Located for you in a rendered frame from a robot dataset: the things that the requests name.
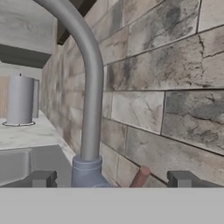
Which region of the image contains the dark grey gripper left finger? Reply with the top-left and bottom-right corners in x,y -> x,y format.
2,170 -> 58,188

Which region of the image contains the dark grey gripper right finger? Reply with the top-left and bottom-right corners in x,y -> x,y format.
166,171 -> 223,188

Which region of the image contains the grey sink basin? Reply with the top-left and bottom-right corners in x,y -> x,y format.
0,143 -> 74,188

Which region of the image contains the brown wooden cutting board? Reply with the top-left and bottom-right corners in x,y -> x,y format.
129,165 -> 151,188

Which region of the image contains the grey metal sink faucet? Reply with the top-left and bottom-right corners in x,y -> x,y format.
34,0 -> 117,188

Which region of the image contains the white paper towel roll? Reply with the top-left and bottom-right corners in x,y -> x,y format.
2,73 -> 40,128

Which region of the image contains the grey wall cupboard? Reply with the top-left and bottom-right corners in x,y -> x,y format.
0,0 -> 97,70

